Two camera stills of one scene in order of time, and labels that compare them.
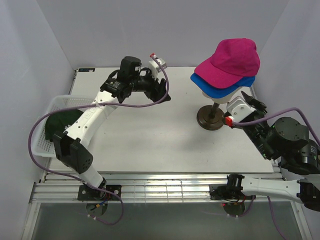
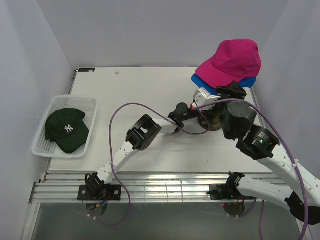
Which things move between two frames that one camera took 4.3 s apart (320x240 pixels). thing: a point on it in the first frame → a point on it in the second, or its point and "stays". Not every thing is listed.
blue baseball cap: x=220 y=93 stays
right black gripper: x=248 y=98 → x=233 y=89
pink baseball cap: x=232 y=60 stays
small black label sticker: x=87 y=70 stays
